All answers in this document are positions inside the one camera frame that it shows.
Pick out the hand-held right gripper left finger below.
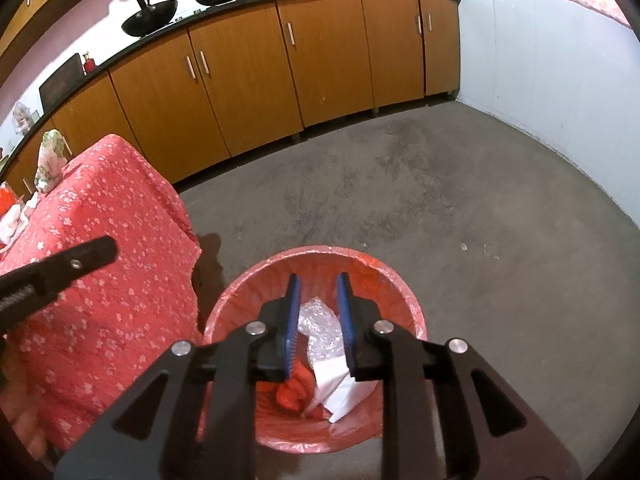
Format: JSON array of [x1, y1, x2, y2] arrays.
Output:
[[54, 273, 302, 480]]

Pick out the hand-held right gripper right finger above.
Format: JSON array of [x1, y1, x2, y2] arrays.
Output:
[[336, 272, 583, 480]]

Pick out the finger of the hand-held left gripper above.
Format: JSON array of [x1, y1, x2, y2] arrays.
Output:
[[0, 235, 120, 335]]

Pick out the clear bubble wrap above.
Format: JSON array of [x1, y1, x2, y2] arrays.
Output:
[[297, 297, 351, 366]]

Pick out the white paper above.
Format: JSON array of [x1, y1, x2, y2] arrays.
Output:
[[305, 357, 381, 423]]

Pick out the red plastic waste basket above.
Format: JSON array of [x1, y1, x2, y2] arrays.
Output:
[[197, 245, 428, 456]]

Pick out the orange bin liner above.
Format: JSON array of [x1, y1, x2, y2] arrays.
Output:
[[197, 245, 428, 456]]

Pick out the green and white plastic bag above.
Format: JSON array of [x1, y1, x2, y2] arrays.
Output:
[[34, 130, 68, 193]]

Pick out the red floral tablecloth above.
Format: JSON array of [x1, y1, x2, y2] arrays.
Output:
[[0, 133, 203, 453]]

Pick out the jar in clear bag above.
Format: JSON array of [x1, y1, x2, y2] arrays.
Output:
[[12, 101, 38, 136]]

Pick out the dark cutting board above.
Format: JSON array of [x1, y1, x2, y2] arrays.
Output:
[[39, 53, 83, 111]]

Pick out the wooden base cabinets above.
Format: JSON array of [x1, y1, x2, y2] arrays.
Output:
[[0, 0, 462, 201]]

